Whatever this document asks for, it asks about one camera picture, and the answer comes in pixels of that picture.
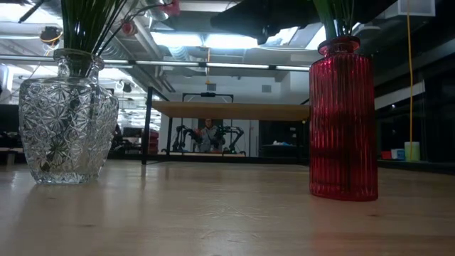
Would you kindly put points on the wooden shelf with black legs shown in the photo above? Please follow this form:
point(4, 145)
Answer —
point(227, 111)

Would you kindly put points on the background black gantry frame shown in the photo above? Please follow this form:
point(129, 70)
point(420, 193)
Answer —
point(208, 94)

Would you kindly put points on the black monitor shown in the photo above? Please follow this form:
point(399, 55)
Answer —
point(9, 117)

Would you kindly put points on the pink artificial blossom spray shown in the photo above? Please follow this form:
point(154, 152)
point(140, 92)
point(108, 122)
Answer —
point(128, 27)

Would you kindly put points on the pink artificial tulip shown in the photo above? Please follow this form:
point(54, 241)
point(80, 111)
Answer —
point(337, 21)

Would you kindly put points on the clear cut-glass vase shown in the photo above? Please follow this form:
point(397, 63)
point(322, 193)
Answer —
point(67, 135)

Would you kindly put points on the red ribbed glass vase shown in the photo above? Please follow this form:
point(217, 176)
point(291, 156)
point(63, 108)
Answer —
point(343, 124)

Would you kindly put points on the blue box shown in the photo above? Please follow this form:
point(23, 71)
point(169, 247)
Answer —
point(401, 154)

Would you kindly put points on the person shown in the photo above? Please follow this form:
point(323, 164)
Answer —
point(209, 137)

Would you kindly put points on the red artificial tulip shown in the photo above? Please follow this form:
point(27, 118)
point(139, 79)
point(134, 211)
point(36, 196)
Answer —
point(327, 17)

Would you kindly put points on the pale green cylinder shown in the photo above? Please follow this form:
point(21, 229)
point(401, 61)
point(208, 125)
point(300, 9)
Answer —
point(412, 151)

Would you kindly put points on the grey square wall vent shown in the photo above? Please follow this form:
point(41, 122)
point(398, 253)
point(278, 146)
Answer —
point(211, 87)
point(266, 88)

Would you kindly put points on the red box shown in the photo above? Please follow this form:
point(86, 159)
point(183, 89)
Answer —
point(386, 155)

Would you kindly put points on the white artificial blossom spray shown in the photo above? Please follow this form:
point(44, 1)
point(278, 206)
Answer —
point(347, 14)

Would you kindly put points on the background black robot arm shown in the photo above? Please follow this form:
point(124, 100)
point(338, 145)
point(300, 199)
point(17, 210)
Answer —
point(234, 133)
point(181, 135)

